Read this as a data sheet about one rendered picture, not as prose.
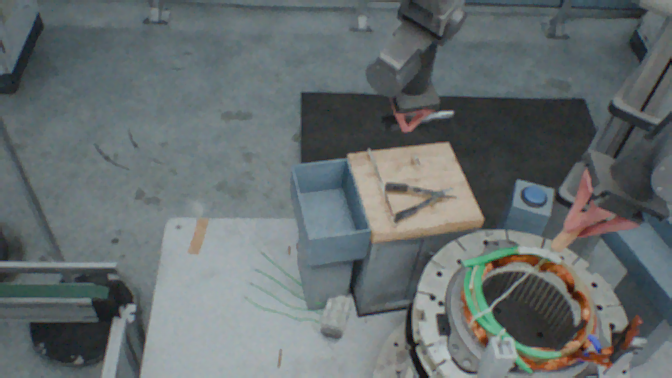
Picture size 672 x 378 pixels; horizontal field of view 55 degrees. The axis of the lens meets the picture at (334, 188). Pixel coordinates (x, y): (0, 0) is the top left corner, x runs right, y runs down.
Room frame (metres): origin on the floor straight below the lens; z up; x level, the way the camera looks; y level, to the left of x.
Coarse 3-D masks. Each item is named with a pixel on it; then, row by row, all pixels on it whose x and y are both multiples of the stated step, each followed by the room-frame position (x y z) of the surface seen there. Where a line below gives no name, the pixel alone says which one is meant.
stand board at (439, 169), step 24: (432, 144) 0.88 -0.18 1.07; (360, 168) 0.80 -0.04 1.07; (384, 168) 0.80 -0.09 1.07; (408, 168) 0.81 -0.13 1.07; (432, 168) 0.82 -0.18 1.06; (456, 168) 0.82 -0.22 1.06; (360, 192) 0.74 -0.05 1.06; (408, 192) 0.75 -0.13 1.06; (456, 192) 0.76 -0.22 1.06; (384, 216) 0.69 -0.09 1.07; (432, 216) 0.70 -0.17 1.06; (456, 216) 0.71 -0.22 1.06; (480, 216) 0.72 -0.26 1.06; (384, 240) 0.66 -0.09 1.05
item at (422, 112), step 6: (396, 102) 0.78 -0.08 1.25; (396, 108) 0.76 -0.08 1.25; (420, 108) 0.77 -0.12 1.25; (426, 108) 0.78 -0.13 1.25; (396, 114) 0.76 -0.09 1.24; (402, 114) 0.76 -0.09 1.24; (420, 114) 0.79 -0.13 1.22; (426, 114) 0.78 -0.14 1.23; (402, 120) 0.77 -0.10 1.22; (414, 120) 0.79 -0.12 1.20; (420, 120) 0.79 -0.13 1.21; (402, 126) 0.78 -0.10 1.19; (408, 126) 0.79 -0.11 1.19; (414, 126) 0.79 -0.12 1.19
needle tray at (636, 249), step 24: (648, 216) 0.77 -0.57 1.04; (624, 240) 0.70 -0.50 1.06; (648, 240) 0.73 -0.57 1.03; (624, 264) 0.67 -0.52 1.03; (648, 264) 0.68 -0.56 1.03; (624, 288) 0.66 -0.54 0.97; (648, 288) 0.62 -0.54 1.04; (624, 312) 0.64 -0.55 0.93; (648, 312) 0.61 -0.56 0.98; (648, 336) 0.59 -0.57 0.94
